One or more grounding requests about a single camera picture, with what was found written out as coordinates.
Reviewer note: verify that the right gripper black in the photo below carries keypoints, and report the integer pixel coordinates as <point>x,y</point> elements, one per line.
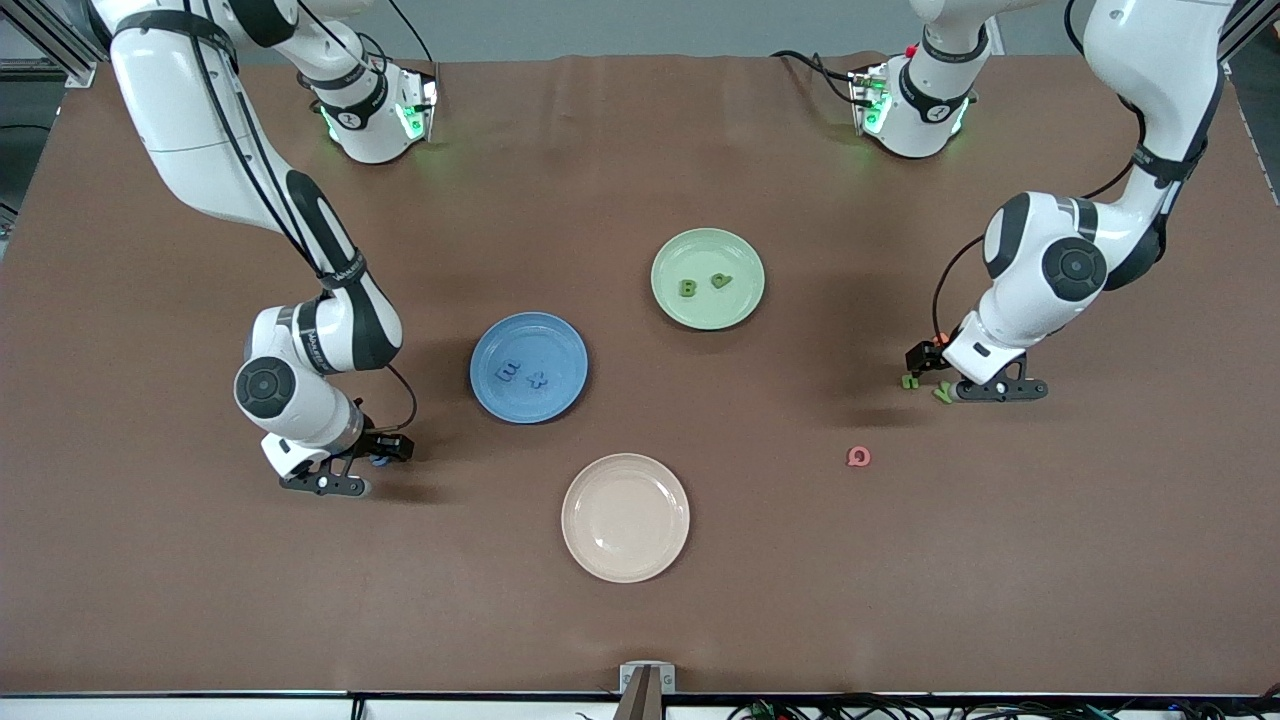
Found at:
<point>383,444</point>

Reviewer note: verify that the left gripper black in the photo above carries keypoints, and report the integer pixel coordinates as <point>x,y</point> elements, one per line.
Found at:
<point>925,357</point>

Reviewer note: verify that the blue letter E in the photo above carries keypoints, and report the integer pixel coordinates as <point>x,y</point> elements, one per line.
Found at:
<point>509,372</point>

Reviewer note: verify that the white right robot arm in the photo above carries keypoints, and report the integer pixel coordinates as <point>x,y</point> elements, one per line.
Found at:
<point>190,130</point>

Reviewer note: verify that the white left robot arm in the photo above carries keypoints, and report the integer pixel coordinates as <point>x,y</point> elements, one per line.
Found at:
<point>1150,60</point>

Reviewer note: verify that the pink letter Q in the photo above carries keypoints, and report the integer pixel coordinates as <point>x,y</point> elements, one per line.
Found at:
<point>859,457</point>

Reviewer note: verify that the blue plate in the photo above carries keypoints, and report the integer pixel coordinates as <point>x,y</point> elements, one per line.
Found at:
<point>495,340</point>

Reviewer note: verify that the brown table mat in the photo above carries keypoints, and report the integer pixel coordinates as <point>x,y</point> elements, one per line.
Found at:
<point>200,600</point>

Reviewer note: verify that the beige plate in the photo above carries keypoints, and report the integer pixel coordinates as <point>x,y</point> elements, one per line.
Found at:
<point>625,518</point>

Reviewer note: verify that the green plate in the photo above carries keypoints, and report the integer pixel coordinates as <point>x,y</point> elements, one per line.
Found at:
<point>700,245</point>

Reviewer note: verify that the silver camera mount bracket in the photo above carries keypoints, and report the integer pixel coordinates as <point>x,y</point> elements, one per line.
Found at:
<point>628,678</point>

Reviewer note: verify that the white table edge rail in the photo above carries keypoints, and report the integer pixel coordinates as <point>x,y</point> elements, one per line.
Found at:
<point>150,712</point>

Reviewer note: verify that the grey camera stand pole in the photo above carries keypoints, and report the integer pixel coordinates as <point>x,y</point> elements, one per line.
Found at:
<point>642,702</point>

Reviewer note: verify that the aluminium frame profile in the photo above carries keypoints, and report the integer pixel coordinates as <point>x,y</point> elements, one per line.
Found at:
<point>1252,25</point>
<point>85,72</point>

